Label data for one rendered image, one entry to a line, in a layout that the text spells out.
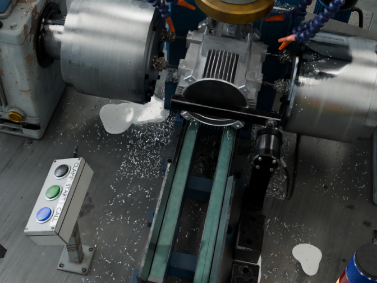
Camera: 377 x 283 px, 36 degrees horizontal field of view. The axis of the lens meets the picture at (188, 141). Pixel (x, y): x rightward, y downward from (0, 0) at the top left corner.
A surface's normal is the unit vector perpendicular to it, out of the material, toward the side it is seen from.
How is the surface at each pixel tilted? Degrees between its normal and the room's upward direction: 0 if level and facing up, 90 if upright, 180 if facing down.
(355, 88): 43
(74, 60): 69
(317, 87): 51
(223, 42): 90
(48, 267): 0
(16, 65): 89
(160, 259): 0
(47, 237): 90
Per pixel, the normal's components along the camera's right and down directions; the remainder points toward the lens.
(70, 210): 0.92, -0.09
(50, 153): 0.07, -0.61
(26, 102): -0.18, 0.76
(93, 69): -0.16, 0.55
